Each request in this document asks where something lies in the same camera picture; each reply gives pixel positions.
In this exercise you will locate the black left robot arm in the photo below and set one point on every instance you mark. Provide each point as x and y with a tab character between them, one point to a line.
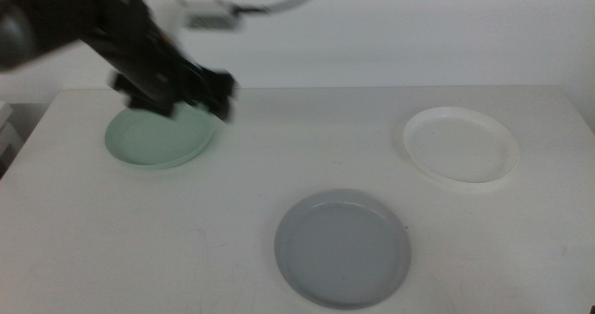
116	7

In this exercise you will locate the pale green shallow bowl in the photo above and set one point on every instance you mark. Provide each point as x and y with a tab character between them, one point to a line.
153	139

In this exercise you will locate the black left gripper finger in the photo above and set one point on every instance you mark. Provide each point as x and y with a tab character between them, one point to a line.
218	82
220	107

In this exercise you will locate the grey shallow bowl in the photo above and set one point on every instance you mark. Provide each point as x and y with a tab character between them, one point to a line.
341	249

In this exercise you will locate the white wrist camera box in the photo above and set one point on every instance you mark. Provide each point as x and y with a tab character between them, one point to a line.
211	14

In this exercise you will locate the white shallow bowl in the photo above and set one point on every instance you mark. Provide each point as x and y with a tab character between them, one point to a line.
460	147

